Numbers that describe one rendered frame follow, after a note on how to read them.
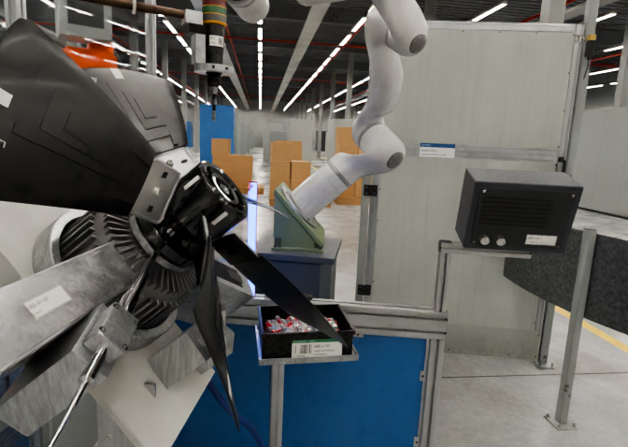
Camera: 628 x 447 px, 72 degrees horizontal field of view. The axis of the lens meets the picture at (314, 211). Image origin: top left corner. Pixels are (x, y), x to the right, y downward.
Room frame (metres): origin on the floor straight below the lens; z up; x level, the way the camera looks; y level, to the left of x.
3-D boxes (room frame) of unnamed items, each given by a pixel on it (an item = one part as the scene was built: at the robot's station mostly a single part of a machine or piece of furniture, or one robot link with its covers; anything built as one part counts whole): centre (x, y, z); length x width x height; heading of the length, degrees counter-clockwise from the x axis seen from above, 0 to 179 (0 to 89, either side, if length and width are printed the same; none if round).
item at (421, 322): (1.17, 0.07, 0.82); 0.90 x 0.04 x 0.08; 86
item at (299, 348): (0.99, 0.01, 0.85); 0.22 x 0.17 x 0.07; 101
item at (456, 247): (1.13, -0.46, 1.04); 0.24 x 0.03 x 0.03; 86
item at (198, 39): (0.81, 0.20, 1.47); 0.09 x 0.07 x 0.10; 121
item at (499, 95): (2.54, -0.89, 1.10); 1.21 x 0.06 x 2.20; 86
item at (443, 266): (1.13, -0.36, 0.96); 0.03 x 0.03 x 0.20; 86
